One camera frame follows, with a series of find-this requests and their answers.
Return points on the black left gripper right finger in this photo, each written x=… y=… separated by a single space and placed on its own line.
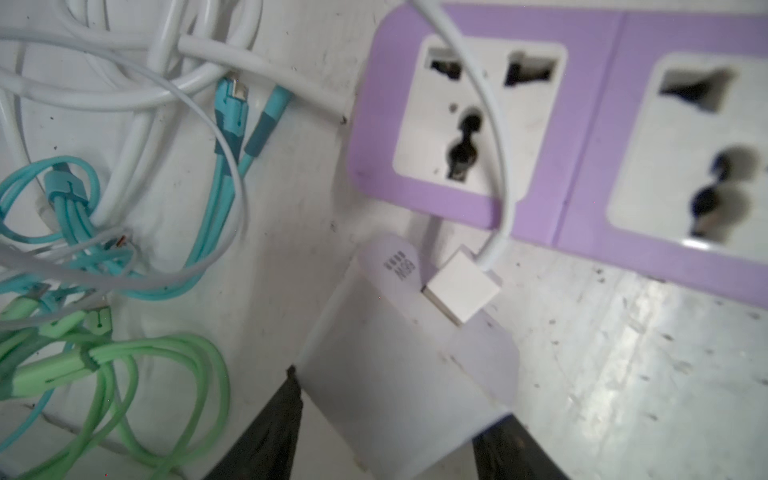
x=506 y=450

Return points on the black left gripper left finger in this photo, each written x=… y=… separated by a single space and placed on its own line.
x=267 y=447

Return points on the pale lilac charger adapter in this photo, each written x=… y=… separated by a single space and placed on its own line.
x=397 y=379

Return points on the purple power strip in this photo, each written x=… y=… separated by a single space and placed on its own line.
x=639 y=138

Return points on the white charger adapter with cable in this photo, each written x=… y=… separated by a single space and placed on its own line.
x=455 y=132

